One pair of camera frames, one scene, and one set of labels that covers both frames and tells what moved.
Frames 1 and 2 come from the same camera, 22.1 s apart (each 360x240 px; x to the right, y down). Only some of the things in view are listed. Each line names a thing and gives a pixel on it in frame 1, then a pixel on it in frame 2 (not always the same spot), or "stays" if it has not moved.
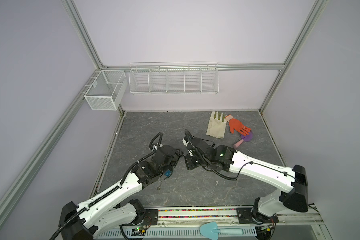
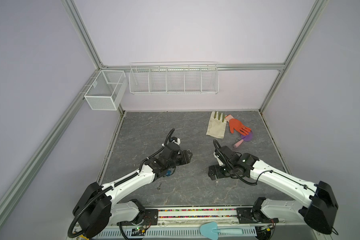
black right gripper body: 192,162 -> 220,171
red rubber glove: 235,124 stays
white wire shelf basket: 198,78 stays
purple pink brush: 247,138 stays
